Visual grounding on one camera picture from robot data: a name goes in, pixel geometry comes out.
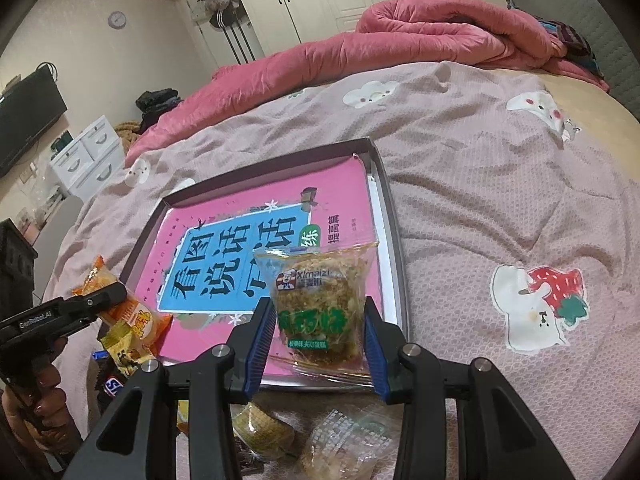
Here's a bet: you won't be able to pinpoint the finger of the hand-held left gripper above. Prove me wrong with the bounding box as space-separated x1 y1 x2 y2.
62 282 128 315
51 310 108 336

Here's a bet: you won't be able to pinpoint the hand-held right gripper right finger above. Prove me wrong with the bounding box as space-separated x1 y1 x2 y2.
362 296 581 480

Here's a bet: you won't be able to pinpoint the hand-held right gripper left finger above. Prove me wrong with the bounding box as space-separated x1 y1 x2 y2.
62 297 278 480

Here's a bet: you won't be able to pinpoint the orange snack packet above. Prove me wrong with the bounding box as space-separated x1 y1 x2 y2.
70 255 173 356

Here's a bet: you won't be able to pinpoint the green label cake packet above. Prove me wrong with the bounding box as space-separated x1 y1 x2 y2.
252 241 378 386

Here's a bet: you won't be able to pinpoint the grey cardboard tray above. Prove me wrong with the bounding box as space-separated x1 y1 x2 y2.
102 137 410 392

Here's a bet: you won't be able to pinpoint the person's left hand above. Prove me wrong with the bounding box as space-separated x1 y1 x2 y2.
0 337 83 466

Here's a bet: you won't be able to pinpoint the dark blue snack bar wrapper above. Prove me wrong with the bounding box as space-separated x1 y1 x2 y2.
92 352 138 407

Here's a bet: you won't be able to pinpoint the yellow green snack packet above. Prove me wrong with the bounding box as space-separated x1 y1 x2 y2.
232 402 296 461

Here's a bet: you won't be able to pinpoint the clear pale cake packet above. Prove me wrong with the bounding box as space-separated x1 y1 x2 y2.
300 407 401 480

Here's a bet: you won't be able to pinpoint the pink book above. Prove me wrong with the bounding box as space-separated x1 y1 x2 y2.
155 152 388 381

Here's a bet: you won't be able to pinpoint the white drawer cabinet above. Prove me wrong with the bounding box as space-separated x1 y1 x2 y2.
50 115 126 201

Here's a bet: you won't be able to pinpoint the brown knitted cloth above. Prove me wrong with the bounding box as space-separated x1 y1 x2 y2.
114 121 143 153

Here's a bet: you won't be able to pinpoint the black television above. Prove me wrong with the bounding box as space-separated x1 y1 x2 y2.
0 69 68 178

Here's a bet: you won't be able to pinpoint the dark clothes pile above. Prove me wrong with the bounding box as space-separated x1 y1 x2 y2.
136 89 180 133

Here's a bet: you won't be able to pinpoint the white door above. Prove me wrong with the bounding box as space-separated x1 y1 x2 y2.
182 0 266 68

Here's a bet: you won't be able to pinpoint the pink quilt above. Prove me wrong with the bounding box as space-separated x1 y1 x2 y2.
122 0 611 168

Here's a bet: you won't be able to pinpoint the hanging bags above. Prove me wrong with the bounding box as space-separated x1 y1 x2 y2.
197 0 241 27

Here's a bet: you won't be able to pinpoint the beige bed sheet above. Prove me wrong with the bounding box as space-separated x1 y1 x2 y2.
500 67 640 161

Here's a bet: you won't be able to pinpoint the striped dark clothes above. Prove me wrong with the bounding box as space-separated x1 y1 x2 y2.
537 14 611 92

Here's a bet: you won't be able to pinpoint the grey quilted headboard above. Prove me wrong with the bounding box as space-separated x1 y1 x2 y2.
505 0 640 121

